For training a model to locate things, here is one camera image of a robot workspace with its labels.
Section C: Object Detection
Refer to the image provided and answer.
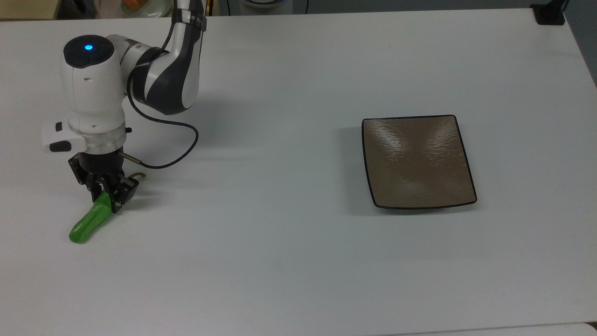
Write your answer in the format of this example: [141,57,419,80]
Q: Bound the green chili pepper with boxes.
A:
[69,172,146,245]

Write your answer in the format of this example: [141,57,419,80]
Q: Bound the square brown ceramic plate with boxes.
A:
[361,114,478,210]

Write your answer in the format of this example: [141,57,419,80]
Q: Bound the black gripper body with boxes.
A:
[68,150,140,196]

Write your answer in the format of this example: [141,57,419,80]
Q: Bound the pale green round plate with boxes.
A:
[121,0,173,19]

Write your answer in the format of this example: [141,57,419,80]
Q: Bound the light wooden side table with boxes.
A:
[0,0,62,21]

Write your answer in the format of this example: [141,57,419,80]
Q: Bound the black corner clamp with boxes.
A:
[530,0,568,26]

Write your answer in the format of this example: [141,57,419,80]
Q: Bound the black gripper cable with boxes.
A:
[118,47,200,170]

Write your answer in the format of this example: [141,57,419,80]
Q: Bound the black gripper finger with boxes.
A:
[109,183,132,215]
[88,176,107,203]

